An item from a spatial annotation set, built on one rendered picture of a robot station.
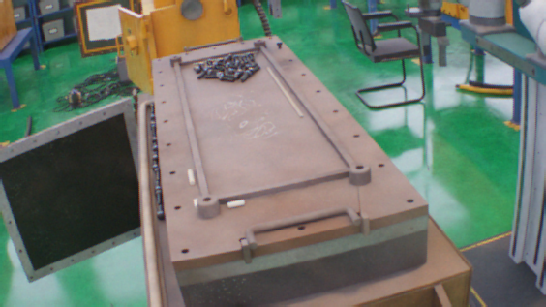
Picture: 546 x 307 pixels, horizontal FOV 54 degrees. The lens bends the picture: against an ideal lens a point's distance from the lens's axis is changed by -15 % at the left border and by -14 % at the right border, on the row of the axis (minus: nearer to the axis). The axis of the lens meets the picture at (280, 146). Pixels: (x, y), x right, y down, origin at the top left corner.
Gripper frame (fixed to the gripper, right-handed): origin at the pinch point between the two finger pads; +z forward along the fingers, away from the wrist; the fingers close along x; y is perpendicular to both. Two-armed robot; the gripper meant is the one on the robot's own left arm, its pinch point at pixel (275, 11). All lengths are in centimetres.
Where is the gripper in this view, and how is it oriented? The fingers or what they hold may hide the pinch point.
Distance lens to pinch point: 202.4
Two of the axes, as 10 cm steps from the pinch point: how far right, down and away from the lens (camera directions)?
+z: 1.2, 9.0, 4.2
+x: -2.2, -3.9, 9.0
